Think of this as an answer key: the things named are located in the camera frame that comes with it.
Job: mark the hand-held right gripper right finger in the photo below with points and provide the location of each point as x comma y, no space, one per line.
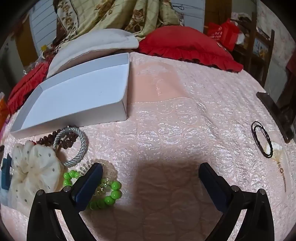
208,180

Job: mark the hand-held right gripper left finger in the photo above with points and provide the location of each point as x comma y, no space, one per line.
85,190

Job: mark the silver woven bangle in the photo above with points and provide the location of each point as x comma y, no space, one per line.
82,143

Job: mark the blue hair clip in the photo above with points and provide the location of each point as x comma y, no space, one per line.
5,176

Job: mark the white cardboard box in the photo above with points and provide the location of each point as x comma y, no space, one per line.
81,92

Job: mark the pink quilted bedspread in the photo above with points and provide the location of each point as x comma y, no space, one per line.
173,127

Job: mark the dark phone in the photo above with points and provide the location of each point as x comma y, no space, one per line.
277,113

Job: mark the orange plastic basket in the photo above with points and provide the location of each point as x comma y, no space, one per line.
2,111

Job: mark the red ruffled pillow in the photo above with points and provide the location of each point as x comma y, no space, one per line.
185,44
25,85

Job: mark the wooden chair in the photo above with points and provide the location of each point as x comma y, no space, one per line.
269,58

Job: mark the white pillow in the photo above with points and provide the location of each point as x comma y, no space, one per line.
92,44

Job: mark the yellow bottle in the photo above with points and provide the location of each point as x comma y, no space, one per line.
44,48

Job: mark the red shopping bag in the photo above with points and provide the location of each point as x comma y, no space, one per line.
224,32

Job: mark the pink floral curtain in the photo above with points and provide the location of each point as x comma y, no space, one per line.
277,27

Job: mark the cream floral blanket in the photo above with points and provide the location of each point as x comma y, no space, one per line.
104,14

